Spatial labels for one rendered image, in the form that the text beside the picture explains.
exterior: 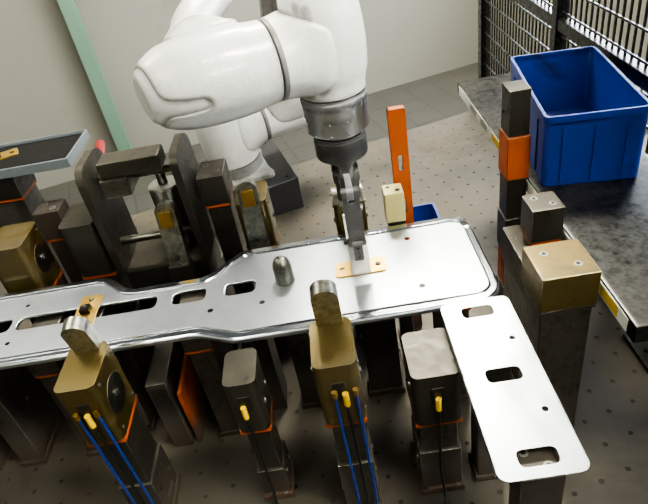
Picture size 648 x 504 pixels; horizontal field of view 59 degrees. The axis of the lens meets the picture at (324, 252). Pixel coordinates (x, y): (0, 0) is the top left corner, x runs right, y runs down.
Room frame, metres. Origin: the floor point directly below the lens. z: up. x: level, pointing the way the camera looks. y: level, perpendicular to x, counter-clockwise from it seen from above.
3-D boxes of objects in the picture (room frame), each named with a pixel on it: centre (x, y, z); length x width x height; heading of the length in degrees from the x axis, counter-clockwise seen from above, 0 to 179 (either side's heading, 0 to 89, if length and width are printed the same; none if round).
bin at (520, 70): (0.97, -0.50, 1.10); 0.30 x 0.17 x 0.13; 169
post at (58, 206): (1.00, 0.50, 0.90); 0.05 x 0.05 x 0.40; 87
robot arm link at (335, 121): (0.75, -0.05, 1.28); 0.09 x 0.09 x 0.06
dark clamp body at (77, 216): (0.99, 0.44, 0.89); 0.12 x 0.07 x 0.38; 177
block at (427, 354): (0.54, -0.12, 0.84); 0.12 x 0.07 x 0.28; 177
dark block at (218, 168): (0.98, 0.18, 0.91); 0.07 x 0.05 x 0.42; 177
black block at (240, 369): (0.58, 0.15, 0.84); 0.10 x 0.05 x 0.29; 177
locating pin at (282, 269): (0.76, 0.07, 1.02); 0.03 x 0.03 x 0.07
